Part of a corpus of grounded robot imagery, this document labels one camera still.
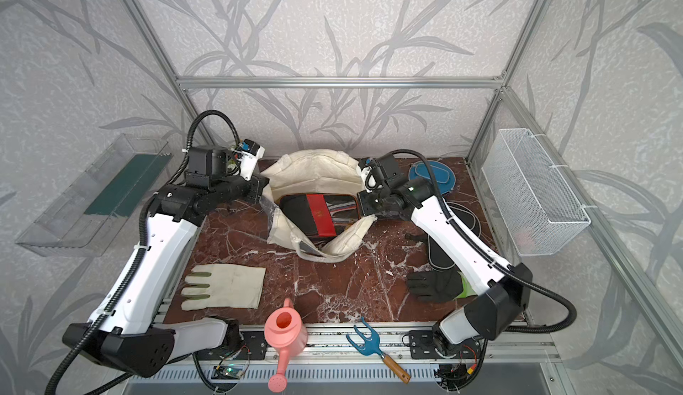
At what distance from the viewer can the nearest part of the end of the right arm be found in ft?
2.18

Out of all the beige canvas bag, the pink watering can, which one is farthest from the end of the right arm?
the pink watering can

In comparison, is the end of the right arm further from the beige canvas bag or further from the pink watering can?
the pink watering can
